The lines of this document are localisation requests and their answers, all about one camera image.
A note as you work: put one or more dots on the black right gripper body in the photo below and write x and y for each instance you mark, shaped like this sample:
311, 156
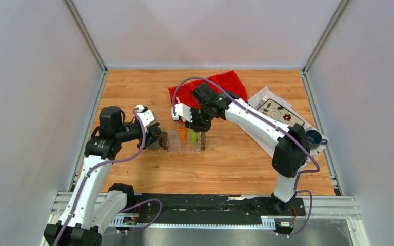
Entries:
201, 114

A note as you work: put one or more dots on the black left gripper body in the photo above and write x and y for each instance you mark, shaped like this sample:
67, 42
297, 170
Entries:
147, 138

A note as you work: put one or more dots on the green toothpaste tube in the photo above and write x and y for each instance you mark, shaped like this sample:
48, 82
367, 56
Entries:
193, 136

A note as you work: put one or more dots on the orange toothpaste tube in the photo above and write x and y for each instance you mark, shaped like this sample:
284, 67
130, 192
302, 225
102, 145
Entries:
183, 134

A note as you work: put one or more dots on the dark grey mug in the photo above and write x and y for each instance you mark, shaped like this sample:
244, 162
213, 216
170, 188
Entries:
156, 144

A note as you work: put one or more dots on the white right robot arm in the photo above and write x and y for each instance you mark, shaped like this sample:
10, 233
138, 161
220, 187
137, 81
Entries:
286, 145

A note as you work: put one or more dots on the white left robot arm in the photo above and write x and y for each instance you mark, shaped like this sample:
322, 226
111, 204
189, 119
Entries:
81, 223

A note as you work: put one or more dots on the clear textured acrylic tray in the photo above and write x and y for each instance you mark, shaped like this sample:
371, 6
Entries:
171, 144

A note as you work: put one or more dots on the silver fork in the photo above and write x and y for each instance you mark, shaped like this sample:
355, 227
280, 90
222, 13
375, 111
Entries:
262, 101

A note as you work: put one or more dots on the patterned white cloth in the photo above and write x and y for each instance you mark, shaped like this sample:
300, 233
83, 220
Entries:
253, 101

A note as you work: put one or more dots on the floral square plate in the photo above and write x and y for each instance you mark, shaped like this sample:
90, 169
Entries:
279, 113

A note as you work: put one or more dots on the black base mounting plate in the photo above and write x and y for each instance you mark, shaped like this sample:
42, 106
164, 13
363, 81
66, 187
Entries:
218, 210

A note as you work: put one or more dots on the blue teacup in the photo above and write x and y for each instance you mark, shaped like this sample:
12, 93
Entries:
315, 139

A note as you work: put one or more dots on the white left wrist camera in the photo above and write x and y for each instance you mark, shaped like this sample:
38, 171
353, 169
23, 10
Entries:
145, 116

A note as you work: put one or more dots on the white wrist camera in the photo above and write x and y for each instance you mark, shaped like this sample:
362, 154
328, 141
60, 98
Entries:
145, 116
181, 112

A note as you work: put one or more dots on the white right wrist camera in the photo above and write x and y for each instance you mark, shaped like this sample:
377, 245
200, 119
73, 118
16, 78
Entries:
181, 112

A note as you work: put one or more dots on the aluminium frame rail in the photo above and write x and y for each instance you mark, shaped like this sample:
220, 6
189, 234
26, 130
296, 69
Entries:
316, 207

